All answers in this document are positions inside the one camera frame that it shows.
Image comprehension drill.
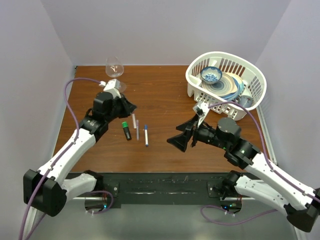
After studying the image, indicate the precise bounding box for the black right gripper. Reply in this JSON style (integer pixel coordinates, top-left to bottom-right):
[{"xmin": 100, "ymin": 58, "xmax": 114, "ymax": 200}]
[{"xmin": 167, "ymin": 112, "xmax": 229, "ymax": 152}]

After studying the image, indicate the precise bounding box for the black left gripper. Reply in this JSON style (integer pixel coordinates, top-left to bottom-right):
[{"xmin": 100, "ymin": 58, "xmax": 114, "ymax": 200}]
[{"xmin": 105, "ymin": 92, "xmax": 136, "ymax": 123}]

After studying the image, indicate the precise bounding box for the white red marker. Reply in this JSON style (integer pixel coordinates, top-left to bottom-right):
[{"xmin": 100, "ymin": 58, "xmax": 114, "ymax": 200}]
[{"xmin": 132, "ymin": 113, "xmax": 137, "ymax": 129}]

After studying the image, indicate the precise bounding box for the purple highlighter pen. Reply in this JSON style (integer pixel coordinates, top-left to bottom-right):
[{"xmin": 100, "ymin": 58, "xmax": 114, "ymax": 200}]
[{"xmin": 135, "ymin": 119, "xmax": 140, "ymax": 141}]

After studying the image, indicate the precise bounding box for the green highlighter with black body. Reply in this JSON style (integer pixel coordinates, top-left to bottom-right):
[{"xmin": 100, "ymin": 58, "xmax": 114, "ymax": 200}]
[{"xmin": 121, "ymin": 121, "xmax": 132, "ymax": 141}]

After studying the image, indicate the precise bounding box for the white blue acrylic marker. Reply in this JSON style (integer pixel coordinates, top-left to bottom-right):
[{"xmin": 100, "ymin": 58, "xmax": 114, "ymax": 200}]
[{"xmin": 144, "ymin": 124, "xmax": 149, "ymax": 147}]

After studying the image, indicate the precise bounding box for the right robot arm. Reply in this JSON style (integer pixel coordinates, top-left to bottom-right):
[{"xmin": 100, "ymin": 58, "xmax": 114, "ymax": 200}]
[{"xmin": 167, "ymin": 115, "xmax": 320, "ymax": 233}]

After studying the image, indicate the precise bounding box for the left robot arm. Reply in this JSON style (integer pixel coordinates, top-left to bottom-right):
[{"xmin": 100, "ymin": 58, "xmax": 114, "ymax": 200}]
[{"xmin": 23, "ymin": 91, "xmax": 137, "ymax": 217}]

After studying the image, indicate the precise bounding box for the clear wine glass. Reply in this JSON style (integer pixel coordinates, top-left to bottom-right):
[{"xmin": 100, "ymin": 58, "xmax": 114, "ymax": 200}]
[{"xmin": 105, "ymin": 56, "xmax": 124, "ymax": 80}]

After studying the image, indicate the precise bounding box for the blue white patterned bowl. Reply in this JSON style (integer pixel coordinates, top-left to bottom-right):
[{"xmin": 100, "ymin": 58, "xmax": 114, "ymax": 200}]
[{"xmin": 200, "ymin": 66, "xmax": 223, "ymax": 85}]

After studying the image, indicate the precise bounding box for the striped beige plate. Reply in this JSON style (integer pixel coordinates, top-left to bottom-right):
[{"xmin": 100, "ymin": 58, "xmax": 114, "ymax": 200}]
[{"xmin": 202, "ymin": 73, "xmax": 237, "ymax": 97}]

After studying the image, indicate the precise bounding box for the white plastic dish basket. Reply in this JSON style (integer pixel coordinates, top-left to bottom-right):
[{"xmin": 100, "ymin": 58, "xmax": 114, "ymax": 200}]
[{"xmin": 185, "ymin": 51, "xmax": 267, "ymax": 111}]

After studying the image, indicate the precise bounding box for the grey patterned mug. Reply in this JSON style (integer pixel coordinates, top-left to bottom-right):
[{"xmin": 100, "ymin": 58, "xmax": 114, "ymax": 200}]
[{"xmin": 235, "ymin": 95, "xmax": 253, "ymax": 108}]

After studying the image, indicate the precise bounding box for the blue rimmed plate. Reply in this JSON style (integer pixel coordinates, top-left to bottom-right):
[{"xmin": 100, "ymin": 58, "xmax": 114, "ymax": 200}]
[{"xmin": 221, "ymin": 73, "xmax": 245, "ymax": 101}]

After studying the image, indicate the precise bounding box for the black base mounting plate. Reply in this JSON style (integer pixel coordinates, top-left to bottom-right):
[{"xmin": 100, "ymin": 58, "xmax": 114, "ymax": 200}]
[{"xmin": 85, "ymin": 181, "xmax": 243, "ymax": 213}]

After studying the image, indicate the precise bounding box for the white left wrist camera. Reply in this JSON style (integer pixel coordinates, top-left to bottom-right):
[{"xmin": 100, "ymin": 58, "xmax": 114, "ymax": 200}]
[{"xmin": 99, "ymin": 78, "xmax": 122, "ymax": 99}]

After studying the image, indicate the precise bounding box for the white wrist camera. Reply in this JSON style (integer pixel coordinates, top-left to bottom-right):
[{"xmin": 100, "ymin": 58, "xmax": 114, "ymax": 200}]
[
  {"xmin": 99, "ymin": 78, "xmax": 122, "ymax": 99},
  {"xmin": 192, "ymin": 101, "xmax": 210, "ymax": 127}
]

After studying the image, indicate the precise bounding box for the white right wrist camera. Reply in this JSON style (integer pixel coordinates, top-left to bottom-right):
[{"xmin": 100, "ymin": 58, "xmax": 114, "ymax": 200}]
[{"xmin": 192, "ymin": 101, "xmax": 210, "ymax": 127}]

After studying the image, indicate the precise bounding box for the black table edge rail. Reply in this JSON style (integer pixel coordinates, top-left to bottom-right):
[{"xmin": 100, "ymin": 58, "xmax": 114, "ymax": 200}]
[{"xmin": 100, "ymin": 172, "xmax": 241, "ymax": 205}]

